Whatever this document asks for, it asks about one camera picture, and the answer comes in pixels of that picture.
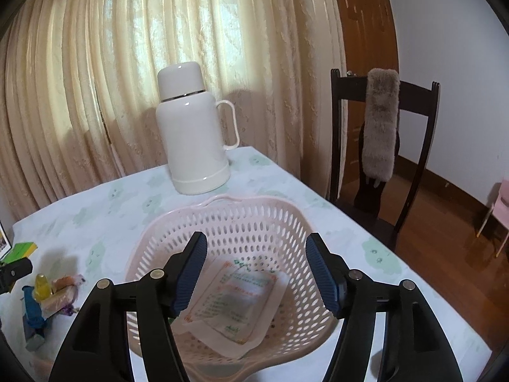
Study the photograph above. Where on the printed card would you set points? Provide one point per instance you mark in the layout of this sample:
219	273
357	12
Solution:
4	242

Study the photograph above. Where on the dark blue snack packet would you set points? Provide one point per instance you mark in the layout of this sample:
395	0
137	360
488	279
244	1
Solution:
34	310

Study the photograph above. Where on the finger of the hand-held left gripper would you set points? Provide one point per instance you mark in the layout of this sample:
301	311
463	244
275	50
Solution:
16	272

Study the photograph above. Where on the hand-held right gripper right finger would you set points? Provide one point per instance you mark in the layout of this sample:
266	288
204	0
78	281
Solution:
322	278

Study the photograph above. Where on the brown wooden door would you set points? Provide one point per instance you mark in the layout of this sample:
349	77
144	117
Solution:
366	28

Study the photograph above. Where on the white pink-edged snack packet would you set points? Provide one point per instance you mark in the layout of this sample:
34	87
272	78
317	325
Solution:
234	298

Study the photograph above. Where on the pink stool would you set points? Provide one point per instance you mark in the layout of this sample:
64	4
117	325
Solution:
503	199

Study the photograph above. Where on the white thermos jug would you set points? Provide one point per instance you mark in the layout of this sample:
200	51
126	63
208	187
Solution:
191	139

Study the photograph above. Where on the green striped snack packet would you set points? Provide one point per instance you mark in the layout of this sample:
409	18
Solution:
22	250

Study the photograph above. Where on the dark wooden chair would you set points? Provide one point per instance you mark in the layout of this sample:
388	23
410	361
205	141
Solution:
417	95

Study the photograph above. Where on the yellow snack packet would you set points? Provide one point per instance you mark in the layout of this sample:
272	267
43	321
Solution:
43	288

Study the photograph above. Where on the pink perforated plastic basket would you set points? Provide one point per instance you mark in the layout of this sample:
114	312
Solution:
254	223

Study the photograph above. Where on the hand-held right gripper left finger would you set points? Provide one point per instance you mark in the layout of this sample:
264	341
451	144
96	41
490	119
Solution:
191	278

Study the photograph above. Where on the beige pleated curtain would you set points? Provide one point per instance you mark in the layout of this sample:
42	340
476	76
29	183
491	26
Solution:
119	67

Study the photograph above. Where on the grey fur cloth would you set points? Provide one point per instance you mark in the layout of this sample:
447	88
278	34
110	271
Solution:
379	127

